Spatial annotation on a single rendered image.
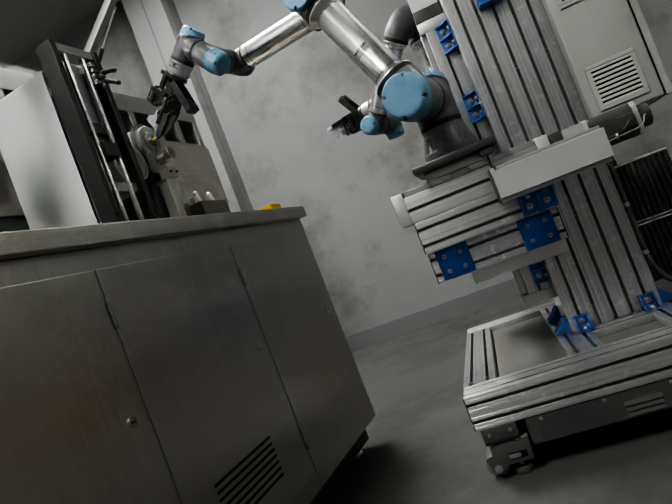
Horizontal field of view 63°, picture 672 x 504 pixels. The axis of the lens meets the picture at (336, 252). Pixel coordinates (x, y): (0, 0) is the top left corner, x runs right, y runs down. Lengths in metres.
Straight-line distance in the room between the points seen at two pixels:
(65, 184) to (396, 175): 2.83
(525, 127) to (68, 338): 1.29
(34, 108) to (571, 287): 1.59
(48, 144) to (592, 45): 1.50
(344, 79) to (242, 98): 0.82
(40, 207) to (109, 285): 0.63
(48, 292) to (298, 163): 3.36
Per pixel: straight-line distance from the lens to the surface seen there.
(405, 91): 1.41
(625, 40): 1.75
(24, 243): 1.06
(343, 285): 4.21
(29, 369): 1.02
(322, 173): 4.23
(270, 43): 1.83
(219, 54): 1.80
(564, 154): 1.40
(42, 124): 1.75
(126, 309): 1.19
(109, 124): 1.67
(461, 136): 1.52
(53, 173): 1.72
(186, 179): 2.62
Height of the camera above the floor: 0.65
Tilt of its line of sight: 1 degrees up
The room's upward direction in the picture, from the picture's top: 21 degrees counter-clockwise
